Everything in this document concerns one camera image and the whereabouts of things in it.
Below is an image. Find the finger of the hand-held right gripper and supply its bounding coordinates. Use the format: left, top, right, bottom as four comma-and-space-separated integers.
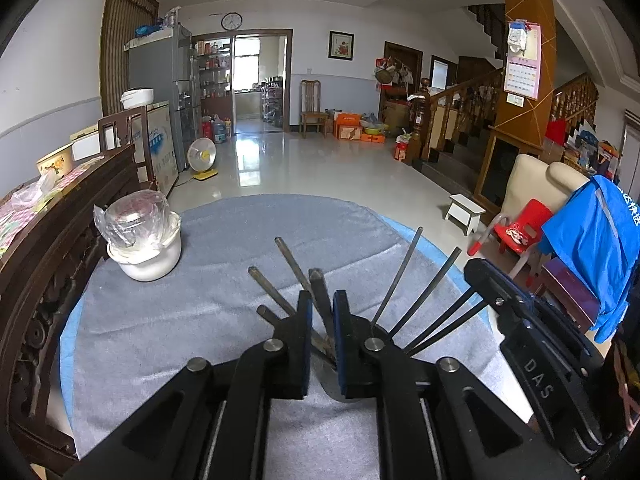
464, 258, 602, 362

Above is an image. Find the clear plastic bag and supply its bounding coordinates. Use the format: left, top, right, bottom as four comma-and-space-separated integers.
93, 189, 171, 262

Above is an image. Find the purple box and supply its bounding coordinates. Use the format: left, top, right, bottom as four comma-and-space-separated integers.
542, 257, 601, 334

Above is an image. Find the metal utensil holder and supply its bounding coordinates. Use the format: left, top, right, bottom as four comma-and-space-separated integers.
312, 322, 401, 405

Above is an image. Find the wooden pillar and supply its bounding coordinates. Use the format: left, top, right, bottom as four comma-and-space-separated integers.
492, 0, 559, 152

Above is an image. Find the white rice cooker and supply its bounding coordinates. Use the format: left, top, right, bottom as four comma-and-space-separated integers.
121, 88, 155, 110

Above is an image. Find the dark carved wooden bench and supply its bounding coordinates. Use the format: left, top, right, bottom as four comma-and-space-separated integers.
0, 106, 157, 477

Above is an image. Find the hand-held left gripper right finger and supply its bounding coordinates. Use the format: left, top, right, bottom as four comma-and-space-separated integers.
332, 289, 576, 480

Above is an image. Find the white pot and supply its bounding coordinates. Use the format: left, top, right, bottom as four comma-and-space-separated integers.
106, 210, 182, 282

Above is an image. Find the framed wall picture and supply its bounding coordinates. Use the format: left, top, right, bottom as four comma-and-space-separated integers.
327, 30, 355, 61

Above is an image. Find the orange cardboard box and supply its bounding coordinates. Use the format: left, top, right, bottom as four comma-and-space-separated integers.
333, 112, 364, 141

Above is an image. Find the brown slatted door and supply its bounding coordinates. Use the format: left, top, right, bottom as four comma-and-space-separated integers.
99, 0, 160, 117

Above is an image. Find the grey refrigerator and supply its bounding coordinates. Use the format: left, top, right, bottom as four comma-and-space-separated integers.
127, 24, 204, 161

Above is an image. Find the yellow floral bowl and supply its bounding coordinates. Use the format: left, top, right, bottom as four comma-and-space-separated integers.
35, 142, 75, 177

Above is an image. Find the pink wall calendar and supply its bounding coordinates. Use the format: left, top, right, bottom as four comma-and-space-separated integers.
503, 22, 542, 101

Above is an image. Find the wooden chair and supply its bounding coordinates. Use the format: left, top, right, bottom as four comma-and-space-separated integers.
299, 79, 331, 139

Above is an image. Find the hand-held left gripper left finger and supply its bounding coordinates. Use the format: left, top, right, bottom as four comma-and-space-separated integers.
62, 290, 314, 480

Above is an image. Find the wooden stair railing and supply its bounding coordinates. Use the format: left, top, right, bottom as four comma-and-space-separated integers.
419, 67, 506, 162

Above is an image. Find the white chest freezer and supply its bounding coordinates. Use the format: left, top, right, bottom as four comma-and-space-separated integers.
129, 101, 180, 197

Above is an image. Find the small white stool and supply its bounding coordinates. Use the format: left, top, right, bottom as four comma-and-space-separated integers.
444, 193, 487, 236

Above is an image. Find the blue garment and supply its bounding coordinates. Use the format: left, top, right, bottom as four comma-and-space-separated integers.
539, 174, 640, 344

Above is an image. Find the grey table cloth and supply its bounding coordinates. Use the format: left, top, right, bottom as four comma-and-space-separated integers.
70, 194, 536, 480

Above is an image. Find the beige armchair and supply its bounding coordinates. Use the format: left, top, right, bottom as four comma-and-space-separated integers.
499, 153, 592, 242

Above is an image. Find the shelf with bottles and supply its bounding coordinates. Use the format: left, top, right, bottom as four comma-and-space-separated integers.
197, 37, 234, 107

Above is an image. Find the metal chopstick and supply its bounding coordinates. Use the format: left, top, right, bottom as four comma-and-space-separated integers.
404, 286, 476, 353
274, 236, 337, 358
256, 305, 283, 328
389, 246, 462, 337
308, 268, 337, 366
409, 300, 488, 358
371, 226, 424, 328
248, 266, 301, 317

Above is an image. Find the red plastic chair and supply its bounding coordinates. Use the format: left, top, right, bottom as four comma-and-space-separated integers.
467, 198, 554, 282

